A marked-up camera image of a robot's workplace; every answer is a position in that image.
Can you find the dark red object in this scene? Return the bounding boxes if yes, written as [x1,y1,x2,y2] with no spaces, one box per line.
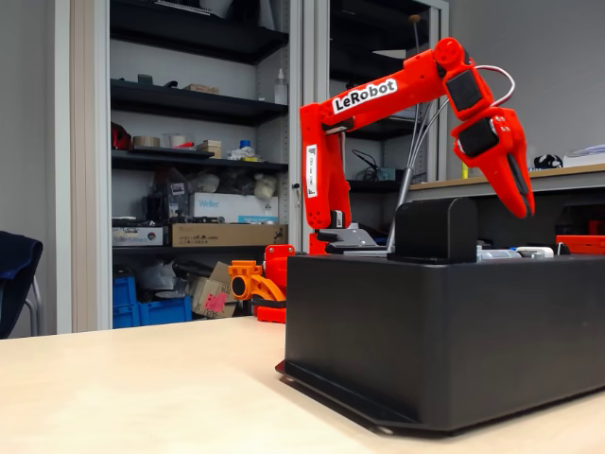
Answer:
[111,121,134,152]

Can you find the white labelled flat box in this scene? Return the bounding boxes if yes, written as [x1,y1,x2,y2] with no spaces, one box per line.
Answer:
[112,226,164,248]

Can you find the metal chair frame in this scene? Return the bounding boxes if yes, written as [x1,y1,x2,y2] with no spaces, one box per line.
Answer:
[23,275,45,337]

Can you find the cardboard box pink sticker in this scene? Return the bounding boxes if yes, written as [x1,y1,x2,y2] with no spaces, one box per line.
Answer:
[190,261,238,320]

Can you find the silver metal hinge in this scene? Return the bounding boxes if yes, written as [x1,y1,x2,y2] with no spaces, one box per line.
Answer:
[475,244,521,262]

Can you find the dark blue chair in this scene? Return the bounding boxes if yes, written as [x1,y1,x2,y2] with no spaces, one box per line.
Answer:
[0,230,44,341]

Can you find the white Weller box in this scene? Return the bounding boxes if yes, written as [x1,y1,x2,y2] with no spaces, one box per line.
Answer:
[188,191,280,225]

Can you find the clear plastic container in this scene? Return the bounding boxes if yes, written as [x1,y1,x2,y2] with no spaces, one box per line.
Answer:
[162,132,196,150]

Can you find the white crumpled cloth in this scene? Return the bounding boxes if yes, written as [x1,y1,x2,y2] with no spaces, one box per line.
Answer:
[227,146,260,163]

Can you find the orange table clamp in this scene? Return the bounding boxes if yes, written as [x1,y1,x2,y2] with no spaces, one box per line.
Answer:
[227,259,287,305]

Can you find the tall blue plastic crate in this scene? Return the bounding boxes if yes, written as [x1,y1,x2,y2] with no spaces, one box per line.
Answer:
[112,275,141,330]

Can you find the black task board box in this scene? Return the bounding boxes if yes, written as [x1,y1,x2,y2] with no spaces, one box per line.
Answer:
[275,253,605,435]

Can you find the grey metal shelving cabinet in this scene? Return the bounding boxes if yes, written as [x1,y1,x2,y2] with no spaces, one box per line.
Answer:
[70,0,450,333]

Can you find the black notched cable bracket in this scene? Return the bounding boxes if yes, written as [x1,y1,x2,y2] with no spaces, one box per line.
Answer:
[317,227,388,253]

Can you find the metal stand cork balls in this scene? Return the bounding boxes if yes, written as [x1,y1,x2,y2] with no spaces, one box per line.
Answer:
[385,13,451,253]

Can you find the wooden top desk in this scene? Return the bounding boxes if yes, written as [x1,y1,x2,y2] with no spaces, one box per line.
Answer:
[407,163,605,205]

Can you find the clear plastic bottle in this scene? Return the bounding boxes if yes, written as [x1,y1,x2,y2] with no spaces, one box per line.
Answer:
[273,67,289,106]

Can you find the small wooden boxes stack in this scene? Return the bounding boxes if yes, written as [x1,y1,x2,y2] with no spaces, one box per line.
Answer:
[195,139,223,160]

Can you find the white servo cable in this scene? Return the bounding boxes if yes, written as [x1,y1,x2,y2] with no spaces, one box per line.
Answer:
[474,64,517,108]

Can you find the low blue plastic crate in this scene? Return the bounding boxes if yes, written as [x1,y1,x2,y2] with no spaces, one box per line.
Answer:
[138,295,193,327]

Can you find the white latch block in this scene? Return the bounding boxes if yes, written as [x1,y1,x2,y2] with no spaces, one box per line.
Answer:
[514,245,555,259]

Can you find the red display module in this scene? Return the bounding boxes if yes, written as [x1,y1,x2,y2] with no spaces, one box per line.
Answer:
[555,235,605,257]

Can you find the white paper stack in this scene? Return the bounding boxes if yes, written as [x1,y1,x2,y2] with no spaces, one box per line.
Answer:
[563,143,605,168]

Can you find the long brown cardboard box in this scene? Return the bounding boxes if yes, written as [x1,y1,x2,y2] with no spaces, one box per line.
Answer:
[170,222,289,249]

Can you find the black cable tangle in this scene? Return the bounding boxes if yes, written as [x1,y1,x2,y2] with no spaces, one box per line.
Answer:
[351,148,380,182]

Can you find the black rounded block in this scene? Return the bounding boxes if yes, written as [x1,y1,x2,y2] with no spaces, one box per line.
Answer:
[387,197,479,265]

